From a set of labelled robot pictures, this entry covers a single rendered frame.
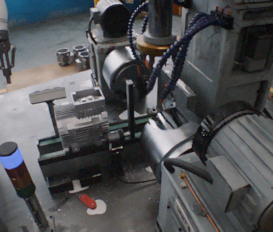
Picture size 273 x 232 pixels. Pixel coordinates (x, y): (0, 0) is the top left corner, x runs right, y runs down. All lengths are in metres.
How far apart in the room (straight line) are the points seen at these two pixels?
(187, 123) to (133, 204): 0.41
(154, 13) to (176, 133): 0.43
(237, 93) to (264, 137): 0.61
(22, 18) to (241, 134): 6.20
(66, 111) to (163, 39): 0.46
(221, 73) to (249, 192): 0.59
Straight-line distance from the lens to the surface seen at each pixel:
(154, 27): 0.97
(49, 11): 6.60
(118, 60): 1.30
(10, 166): 0.78
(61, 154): 1.12
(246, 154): 0.54
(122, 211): 1.06
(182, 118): 0.88
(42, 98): 1.26
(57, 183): 1.11
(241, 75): 1.12
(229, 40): 0.97
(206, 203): 0.65
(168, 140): 0.82
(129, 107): 0.94
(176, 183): 0.68
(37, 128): 1.51
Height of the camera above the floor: 1.69
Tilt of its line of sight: 37 degrees down
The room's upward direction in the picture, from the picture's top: 1 degrees counter-clockwise
